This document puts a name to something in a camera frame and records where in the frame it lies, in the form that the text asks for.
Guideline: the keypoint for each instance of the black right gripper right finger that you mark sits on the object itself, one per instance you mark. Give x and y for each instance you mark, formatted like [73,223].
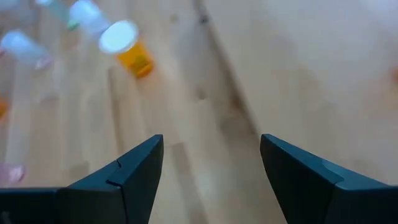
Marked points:
[311,199]

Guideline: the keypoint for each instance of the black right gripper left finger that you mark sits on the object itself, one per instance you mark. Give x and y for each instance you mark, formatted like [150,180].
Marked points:
[124,193]

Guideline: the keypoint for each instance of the clear pill bottle white lid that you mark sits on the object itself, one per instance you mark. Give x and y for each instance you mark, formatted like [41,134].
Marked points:
[21,46]
[88,17]

